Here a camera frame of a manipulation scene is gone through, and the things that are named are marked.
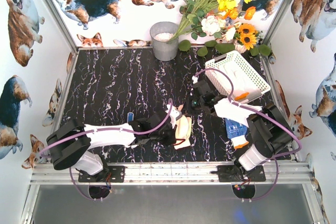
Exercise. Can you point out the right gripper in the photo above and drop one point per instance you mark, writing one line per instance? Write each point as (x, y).
(194, 99)

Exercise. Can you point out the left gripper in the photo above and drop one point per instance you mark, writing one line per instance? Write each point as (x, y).
(170, 132)

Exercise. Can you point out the cream rubber glove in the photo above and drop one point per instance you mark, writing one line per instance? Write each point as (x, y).
(183, 128)
(181, 143)

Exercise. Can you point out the blue dotted glove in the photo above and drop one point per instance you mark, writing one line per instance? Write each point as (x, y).
(236, 133)
(130, 117)

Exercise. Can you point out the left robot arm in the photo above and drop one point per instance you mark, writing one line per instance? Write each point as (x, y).
(70, 145)

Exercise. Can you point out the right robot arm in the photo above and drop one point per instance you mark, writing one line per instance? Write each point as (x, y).
(268, 129)

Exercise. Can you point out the white plastic storage basket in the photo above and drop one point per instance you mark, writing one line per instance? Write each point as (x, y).
(255, 82)

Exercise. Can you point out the grey metal bucket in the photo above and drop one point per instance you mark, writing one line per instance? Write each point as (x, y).
(164, 42)

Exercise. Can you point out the artificial flower bouquet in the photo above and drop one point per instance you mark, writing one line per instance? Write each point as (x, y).
(227, 21)

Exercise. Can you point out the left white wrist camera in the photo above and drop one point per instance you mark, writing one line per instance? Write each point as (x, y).
(174, 114)

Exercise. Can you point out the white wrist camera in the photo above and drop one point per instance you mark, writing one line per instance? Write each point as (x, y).
(174, 114)
(194, 79)

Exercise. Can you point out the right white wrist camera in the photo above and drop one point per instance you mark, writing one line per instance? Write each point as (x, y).
(194, 79)

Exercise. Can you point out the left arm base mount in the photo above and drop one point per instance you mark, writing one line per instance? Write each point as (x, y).
(113, 174)

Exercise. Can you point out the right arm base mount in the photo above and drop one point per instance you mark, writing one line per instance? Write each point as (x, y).
(231, 173)

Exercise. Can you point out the aluminium front rail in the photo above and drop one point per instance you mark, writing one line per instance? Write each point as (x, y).
(188, 173)

